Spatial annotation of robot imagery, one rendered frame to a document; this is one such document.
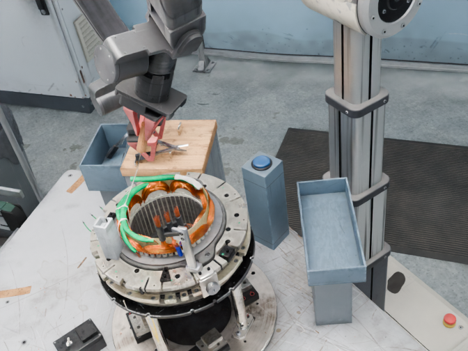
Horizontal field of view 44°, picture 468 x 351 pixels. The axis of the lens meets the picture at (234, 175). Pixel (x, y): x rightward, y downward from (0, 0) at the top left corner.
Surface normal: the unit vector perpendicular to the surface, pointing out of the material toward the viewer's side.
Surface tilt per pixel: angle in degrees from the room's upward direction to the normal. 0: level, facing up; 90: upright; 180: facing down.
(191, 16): 124
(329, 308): 90
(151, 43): 37
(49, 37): 90
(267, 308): 0
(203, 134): 0
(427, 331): 0
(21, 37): 90
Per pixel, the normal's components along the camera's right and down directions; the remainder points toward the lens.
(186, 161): -0.13, -0.74
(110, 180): -0.15, 0.67
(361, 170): 0.55, 0.50
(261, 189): -0.63, 0.57
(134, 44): 0.37, -0.42
